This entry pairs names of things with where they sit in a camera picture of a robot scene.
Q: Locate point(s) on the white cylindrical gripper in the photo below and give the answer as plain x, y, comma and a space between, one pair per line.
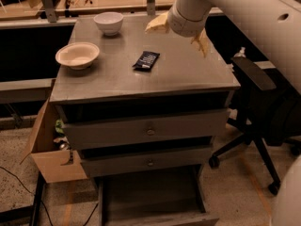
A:
181, 26

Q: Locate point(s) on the dark blue rxbar wrapper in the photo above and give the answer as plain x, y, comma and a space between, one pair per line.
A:
146, 61

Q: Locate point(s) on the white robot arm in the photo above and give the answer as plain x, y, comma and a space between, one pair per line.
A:
274, 26

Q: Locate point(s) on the grey wooden drawer cabinet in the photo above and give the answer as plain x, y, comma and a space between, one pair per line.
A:
182, 80

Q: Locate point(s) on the grey top drawer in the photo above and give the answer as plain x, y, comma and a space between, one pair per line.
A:
101, 134

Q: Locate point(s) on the grey middle drawer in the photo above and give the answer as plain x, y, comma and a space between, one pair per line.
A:
156, 160

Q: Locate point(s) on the open grey bottom drawer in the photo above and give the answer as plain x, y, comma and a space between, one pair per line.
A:
163, 197

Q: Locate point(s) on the white deep ceramic bowl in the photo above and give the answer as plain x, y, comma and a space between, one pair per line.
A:
109, 23

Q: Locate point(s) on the beige shallow bowl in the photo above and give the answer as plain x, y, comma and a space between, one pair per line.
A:
77, 55

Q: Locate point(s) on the black office chair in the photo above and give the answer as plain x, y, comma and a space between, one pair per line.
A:
268, 113

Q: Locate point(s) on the wooden background workbench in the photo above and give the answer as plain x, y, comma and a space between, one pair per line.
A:
53, 9

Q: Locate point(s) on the brown cardboard box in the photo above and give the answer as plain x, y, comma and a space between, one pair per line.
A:
55, 165

